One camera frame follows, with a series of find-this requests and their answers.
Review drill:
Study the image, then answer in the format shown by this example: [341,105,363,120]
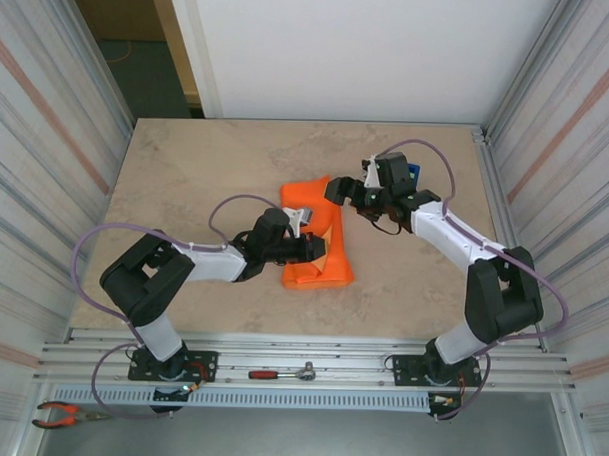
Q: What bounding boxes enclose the orange wrapping paper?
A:
[274,174,360,294]

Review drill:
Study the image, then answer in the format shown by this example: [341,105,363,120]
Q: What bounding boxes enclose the aluminium mounting rails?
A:
[33,323,580,399]

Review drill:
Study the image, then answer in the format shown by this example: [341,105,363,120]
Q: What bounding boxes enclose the black base electronics module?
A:
[426,390,464,424]
[150,382,193,416]

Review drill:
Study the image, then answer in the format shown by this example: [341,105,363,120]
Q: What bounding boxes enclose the tan wooden door panel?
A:
[141,0,209,108]

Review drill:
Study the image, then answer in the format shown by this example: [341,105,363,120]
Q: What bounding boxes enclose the aluminium side rail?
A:
[463,124,557,354]

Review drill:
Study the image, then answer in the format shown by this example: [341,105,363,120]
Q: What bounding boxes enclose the red-handled ratchet wrench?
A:
[247,358,317,382]

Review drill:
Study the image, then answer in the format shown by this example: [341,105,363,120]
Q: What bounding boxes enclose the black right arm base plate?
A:
[391,353,481,390]

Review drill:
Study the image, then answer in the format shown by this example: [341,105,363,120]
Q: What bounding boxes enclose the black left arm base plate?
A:
[127,347,219,385]

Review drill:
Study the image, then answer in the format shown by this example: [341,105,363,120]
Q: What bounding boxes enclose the grey slotted cable duct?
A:
[51,378,433,417]

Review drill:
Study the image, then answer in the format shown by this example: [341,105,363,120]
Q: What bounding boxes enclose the white door frame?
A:
[160,0,227,120]

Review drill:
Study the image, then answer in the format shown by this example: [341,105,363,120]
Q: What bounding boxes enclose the orange floor cord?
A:
[107,39,135,66]

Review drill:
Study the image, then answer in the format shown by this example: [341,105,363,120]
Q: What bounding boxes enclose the orange-handled pliers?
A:
[30,401,112,431]

